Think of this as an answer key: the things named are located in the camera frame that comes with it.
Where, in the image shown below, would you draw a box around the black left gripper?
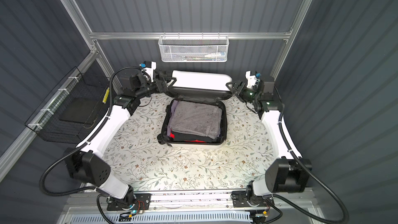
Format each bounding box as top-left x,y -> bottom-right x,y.
135,77 -> 176,101

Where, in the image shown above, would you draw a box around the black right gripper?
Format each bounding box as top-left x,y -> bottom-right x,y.
225,81 -> 259,105

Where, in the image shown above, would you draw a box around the purple jeans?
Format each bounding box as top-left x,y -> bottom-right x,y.
166,99 -> 223,141

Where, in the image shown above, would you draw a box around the grey towel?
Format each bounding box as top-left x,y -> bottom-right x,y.
167,100 -> 223,140

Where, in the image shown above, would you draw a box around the white hard-shell suitcase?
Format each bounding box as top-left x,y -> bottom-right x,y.
157,71 -> 232,149

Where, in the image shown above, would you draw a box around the red garment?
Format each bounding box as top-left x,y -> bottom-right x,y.
169,132 -> 207,144

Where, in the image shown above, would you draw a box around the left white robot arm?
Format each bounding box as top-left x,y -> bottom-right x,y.
63,68 -> 177,206

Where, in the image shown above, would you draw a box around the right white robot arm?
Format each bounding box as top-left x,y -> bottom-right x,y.
226,82 -> 312,207

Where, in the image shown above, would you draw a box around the toothpaste tube in basket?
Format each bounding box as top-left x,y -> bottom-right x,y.
204,52 -> 227,59

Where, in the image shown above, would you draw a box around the yellow tag on basket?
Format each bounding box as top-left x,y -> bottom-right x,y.
102,87 -> 110,104

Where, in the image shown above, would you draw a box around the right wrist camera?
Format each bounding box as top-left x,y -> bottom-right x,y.
245,71 -> 275,94

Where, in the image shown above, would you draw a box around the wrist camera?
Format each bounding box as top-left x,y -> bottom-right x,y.
118,61 -> 157,91
245,71 -> 275,94

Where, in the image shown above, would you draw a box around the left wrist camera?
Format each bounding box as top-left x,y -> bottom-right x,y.
118,61 -> 157,91

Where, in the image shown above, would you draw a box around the white wire mesh basket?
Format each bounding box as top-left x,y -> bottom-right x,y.
158,36 -> 230,63

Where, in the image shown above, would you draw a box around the right black corrugated cable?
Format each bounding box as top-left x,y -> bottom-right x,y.
270,86 -> 349,224

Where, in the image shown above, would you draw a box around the black corrugated cable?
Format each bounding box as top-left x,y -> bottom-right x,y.
38,66 -> 147,197
270,86 -> 349,224

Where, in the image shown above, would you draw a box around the black wire mesh basket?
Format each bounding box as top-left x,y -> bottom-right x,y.
25,68 -> 109,144

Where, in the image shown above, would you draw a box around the left black corrugated cable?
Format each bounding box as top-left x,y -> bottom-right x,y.
38,66 -> 147,197

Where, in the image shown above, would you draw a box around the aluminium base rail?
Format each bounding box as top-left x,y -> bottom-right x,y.
62,188 -> 318,214

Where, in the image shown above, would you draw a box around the white vented cable duct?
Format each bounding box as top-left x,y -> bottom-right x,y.
69,211 -> 252,224

